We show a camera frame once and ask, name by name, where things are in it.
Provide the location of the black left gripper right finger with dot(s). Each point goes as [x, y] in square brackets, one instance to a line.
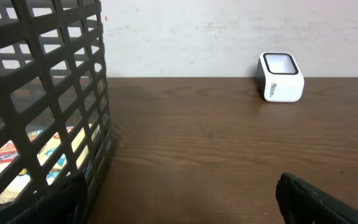
[301, 202]

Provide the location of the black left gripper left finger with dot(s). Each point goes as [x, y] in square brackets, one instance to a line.
[62, 204]

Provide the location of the white barcode scanner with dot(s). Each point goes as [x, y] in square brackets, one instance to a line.
[279, 78]

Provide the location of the dark grey plastic basket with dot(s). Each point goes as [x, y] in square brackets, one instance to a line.
[54, 110]

